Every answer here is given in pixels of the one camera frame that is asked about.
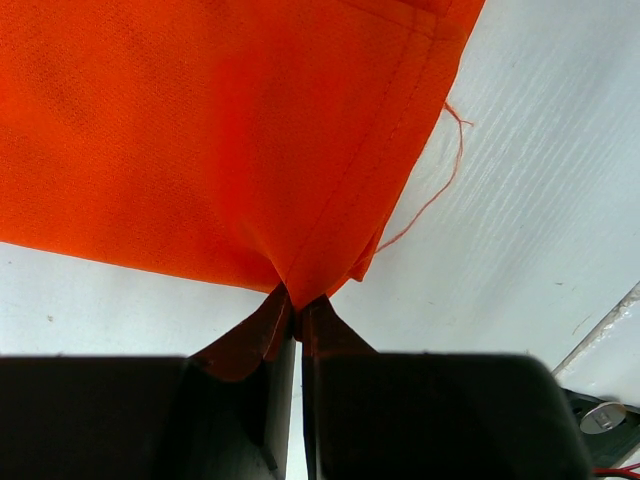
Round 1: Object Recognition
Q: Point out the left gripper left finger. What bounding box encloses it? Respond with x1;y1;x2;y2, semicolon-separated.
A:
159;285;296;479

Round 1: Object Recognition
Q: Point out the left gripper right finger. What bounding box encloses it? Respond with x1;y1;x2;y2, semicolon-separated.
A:
299;296;400;479

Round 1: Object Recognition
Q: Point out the orange t-shirt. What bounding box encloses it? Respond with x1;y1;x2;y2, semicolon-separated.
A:
1;1;483;307

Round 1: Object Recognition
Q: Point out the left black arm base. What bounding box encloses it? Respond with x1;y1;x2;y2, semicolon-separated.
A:
562;388;639;478

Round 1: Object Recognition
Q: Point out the aluminium table frame rail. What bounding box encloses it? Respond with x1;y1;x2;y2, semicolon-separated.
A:
553;283;639;377

